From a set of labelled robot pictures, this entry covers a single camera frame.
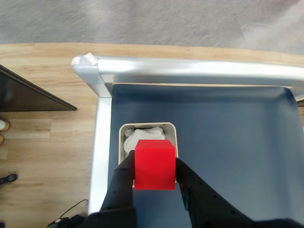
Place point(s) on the beige rounded box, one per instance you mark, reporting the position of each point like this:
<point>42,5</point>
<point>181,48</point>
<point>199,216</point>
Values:
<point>172,133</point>

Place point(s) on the black object on floor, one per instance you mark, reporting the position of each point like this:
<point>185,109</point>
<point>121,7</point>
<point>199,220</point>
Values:
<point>8,178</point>

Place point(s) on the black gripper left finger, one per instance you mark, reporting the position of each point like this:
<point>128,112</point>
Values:
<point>118,190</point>

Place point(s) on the dark brown furniture panel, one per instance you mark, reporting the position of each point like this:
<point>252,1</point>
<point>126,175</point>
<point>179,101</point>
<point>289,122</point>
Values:
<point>23,95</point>

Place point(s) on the red cube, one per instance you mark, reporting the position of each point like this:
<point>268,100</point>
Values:
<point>154,166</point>

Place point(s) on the black clamp device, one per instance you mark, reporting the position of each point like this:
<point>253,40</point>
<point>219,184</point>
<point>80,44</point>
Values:
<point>66,221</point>

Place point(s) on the red white sticker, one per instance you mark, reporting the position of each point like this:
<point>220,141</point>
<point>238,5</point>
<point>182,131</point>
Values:
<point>90,58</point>
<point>76,60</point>

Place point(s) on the grey carpet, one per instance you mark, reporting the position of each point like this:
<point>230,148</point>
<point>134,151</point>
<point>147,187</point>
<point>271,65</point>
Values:
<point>142,21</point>

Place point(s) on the aluminium table frame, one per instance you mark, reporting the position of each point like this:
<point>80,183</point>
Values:
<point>190,69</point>

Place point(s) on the round wooden white object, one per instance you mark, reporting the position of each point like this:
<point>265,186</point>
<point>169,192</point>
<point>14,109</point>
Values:
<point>4,125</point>

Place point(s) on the white crumpled cloth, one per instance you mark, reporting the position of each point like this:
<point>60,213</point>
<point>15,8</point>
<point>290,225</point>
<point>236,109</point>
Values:
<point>147,134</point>

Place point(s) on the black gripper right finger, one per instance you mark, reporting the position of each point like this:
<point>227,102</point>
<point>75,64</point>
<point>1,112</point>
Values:
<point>202,197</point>

